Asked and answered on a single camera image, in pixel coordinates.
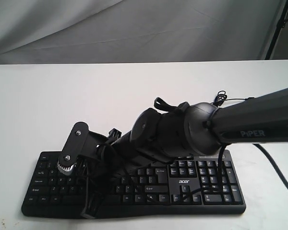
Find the black USB cable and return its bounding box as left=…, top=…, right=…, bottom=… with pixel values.
left=212, top=90, right=252, bottom=106

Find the black tripod stand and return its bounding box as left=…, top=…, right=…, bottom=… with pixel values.
left=264, top=0, right=288, bottom=60

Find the grey backdrop cloth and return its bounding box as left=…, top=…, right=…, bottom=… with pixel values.
left=0, top=0, right=286, bottom=64

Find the black acer keyboard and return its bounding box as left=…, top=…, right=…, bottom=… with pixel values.
left=21, top=151, right=246, bottom=219

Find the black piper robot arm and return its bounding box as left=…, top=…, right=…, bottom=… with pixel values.
left=75, top=88, right=288, bottom=219

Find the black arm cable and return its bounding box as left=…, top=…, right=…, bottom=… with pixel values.
left=177, top=143, right=288, bottom=211

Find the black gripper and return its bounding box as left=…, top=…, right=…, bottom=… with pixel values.
left=76, top=129, right=134, bottom=219

